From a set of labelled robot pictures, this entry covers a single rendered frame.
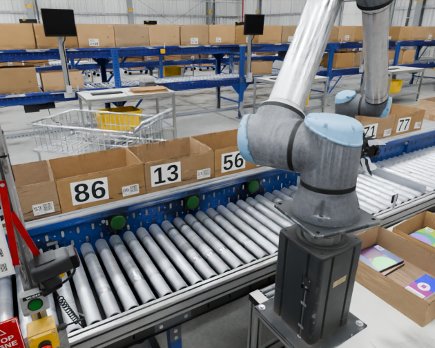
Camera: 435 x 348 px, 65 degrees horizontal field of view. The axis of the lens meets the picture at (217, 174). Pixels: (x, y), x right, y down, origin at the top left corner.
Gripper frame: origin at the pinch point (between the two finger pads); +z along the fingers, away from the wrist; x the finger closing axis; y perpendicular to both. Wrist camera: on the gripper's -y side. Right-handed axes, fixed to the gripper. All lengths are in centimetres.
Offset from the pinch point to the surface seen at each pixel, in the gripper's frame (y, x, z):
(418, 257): 14.8, 29.2, 25.6
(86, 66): -242, 240, -872
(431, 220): 40, 31, 3
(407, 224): 24.3, 30.1, 5.9
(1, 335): -131, 30, 43
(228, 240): -54, 47, -6
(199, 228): -66, 50, -19
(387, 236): 9.9, 30.2, 12.6
